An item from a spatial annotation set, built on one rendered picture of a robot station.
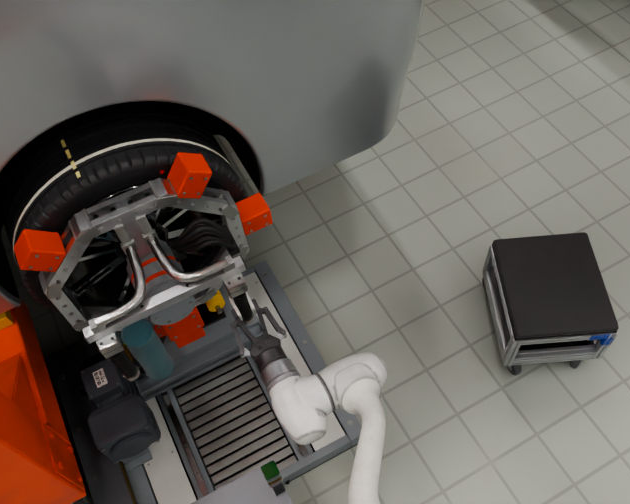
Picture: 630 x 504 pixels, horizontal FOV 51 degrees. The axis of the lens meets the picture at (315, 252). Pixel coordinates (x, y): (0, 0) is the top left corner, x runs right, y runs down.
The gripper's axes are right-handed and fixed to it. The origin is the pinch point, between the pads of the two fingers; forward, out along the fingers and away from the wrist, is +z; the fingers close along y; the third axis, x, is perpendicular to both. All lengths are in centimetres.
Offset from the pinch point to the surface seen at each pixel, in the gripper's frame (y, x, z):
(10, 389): -63, -2, 9
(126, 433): -47, -43, 1
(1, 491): -71, -3, -16
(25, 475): -64, -1, -16
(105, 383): -47, -40, 19
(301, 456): 0, -76, -22
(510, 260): 95, -49, -4
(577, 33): 227, -82, 107
